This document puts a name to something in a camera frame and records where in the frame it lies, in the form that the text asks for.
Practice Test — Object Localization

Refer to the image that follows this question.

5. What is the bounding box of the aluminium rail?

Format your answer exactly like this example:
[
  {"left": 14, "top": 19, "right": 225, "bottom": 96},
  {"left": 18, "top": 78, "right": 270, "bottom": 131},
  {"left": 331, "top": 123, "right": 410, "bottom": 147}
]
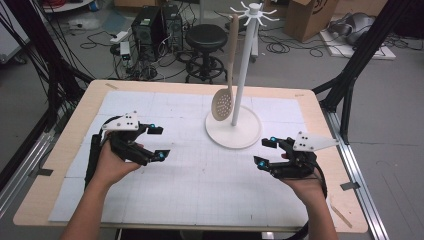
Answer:
[
  {"left": 0, "top": 131, "right": 56, "bottom": 218},
  {"left": 324, "top": 109, "right": 389, "bottom": 240}
]

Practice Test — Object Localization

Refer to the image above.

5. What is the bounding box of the white cabinet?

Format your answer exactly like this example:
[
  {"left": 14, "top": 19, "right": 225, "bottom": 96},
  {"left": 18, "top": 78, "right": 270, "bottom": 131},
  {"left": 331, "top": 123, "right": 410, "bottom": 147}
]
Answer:
[{"left": 0, "top": 6, "right": 31, "bottom": 64}]

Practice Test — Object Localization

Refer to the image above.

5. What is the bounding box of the white adapter box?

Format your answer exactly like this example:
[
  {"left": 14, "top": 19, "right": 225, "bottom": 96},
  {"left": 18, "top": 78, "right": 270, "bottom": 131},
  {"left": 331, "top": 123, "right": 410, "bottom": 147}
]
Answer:
[{"left": 119, "top": 41, "right": 132, "bottom": 61}]

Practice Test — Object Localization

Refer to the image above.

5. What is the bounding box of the white round table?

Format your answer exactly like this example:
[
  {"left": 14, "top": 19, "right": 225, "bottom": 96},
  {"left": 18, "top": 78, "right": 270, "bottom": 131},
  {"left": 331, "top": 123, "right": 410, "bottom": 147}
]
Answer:
[{"left": 43, "top": 0, "right": 94, "bottom": 14}]

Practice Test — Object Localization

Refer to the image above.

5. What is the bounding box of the beige slotted spoon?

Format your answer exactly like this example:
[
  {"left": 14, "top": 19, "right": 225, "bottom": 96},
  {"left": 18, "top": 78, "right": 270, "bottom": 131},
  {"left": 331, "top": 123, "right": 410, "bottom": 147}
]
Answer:
[{"left": 210, "top": 13, "right": 240, "bottom": 122}]

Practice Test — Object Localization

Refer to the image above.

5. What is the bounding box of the slim black computer tower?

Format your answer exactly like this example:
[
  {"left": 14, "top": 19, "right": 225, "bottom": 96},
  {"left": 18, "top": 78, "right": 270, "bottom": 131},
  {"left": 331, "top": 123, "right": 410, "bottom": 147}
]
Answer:
[{"left": 161, "top": 4, "right": 184, "bottom": 53}]

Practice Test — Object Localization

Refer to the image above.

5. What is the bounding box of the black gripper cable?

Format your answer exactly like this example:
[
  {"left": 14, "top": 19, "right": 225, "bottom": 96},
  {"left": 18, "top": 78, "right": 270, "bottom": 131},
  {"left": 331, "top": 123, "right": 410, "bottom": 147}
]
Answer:
[
  {"left": 84, "top": 114, "right": 122, "bottom": 190},
  {"left": 289, "top": 159, "right": 330, "bottom": 240}
]

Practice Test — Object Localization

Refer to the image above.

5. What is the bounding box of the person's right hand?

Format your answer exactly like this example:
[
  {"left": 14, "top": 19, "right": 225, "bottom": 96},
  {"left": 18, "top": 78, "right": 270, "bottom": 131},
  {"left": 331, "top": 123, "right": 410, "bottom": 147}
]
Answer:
[{"left": 281, "top": 169, "right": 326, "bottom": 205}]

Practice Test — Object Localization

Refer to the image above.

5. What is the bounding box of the white grid mat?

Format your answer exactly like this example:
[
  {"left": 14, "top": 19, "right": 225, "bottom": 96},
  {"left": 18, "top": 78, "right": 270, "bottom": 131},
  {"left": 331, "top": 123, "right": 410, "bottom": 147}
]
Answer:
[{"left": 48, "top": 89, "right": 338, "bottom": 228}]

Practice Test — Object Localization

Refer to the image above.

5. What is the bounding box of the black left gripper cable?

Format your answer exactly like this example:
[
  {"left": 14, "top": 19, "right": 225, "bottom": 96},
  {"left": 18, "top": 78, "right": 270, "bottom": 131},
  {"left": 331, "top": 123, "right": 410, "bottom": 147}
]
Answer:
[{"left": 84, "top": 114, "right": 122, "bottom": 190}]

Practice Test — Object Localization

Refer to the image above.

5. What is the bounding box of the printed cardboard box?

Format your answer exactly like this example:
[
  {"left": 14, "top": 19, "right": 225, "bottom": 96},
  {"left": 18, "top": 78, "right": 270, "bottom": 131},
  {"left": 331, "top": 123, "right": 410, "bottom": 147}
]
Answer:
[{"left": 283, "top": 0, "right": 339, "bottom": 43}]

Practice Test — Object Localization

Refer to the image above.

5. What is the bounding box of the grey device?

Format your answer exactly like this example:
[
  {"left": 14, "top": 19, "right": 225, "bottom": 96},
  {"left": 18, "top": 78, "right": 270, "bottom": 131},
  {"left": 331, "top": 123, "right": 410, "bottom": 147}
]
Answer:
[{"left": 328, "top": 12, "right": 376, "bottom": 46}]

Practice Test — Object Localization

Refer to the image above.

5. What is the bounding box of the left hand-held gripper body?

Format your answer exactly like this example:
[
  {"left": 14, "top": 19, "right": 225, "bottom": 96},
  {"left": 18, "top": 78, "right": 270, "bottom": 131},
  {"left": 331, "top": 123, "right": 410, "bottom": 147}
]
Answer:
[{"left": 101, "top": 111, "right": 157, "bottom": 167}]

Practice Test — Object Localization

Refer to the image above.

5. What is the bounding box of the person's left hand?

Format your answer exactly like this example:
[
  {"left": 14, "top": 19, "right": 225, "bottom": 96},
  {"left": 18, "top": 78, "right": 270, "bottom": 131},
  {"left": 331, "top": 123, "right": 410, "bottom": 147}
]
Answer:
[{"left": 91, "top": 134, "right": 141, "bottom": 188}]

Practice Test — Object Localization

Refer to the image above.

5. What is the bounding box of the large black computer tower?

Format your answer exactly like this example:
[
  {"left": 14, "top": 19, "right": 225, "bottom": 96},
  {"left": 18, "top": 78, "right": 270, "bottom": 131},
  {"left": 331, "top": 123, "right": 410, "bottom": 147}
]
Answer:
[{"left": 130, "top": 5, "right": 166, "bottom": 63}]

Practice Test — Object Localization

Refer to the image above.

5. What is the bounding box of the white power strip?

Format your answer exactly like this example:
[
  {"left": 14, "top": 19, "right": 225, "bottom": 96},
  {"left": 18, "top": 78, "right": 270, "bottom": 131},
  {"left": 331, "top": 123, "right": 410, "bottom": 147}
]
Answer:
[{"left": 109, "top": 30, "right": 129, "bottom": 44}]

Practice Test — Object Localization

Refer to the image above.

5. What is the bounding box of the black round stool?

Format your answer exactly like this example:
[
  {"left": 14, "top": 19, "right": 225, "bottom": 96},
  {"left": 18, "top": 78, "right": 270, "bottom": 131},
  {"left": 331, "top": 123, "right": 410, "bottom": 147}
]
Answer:
[{"left": 184, "top": 23, "right": 234, "bottom": 84}]

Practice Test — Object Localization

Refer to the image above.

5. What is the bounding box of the plain cardboard box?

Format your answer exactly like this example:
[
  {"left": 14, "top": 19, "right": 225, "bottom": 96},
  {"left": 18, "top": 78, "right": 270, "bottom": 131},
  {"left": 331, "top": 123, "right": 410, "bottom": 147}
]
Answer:
[{"left": 113, "top": 0, "right": 164, "bottom": 9}]

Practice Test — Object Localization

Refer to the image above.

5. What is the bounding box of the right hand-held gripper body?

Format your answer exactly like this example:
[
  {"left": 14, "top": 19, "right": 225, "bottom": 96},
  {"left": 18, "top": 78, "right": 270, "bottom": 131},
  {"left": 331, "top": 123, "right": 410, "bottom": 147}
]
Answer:
[{"left": 269, "top": 130, "right": 340, "bottom": 179}]

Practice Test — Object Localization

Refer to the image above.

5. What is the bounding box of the white hook stand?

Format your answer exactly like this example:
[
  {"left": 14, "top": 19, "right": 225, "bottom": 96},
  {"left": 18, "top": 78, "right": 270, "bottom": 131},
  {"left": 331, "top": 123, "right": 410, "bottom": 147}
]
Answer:
[{"left": 204, "top": 1, "right": 281, "bottom": 150}]

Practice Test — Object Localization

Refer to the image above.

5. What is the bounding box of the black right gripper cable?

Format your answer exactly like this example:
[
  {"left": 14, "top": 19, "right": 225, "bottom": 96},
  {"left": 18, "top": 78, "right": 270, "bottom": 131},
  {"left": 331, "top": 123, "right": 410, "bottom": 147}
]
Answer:
[{"left": 289, "top": 159, "right": 330, "bottom": 240}]

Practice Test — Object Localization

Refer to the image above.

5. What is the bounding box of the white foam board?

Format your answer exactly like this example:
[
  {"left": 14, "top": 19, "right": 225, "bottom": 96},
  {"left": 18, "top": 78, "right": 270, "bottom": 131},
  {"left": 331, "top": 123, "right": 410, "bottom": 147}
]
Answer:
[{"left": 319, "top": 29, "right": 398, "bottom": 61}]

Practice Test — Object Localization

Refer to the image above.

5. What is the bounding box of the black metal frame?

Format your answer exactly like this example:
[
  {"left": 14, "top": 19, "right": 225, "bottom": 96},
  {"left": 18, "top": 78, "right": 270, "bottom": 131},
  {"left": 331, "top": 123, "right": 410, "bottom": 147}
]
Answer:
[
  {"left": 0, "top": 0, "right": 94, "bottom": 134},
  {"left": 313, "top": 0, "right": 414, "bottom": 144}
]

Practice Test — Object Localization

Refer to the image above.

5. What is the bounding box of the black cable coil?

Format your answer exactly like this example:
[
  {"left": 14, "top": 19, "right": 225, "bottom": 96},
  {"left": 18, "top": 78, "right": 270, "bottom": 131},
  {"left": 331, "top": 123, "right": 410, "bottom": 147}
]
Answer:
[{"left": 265, "top": 40, "right": 292, "bottom": 55}]

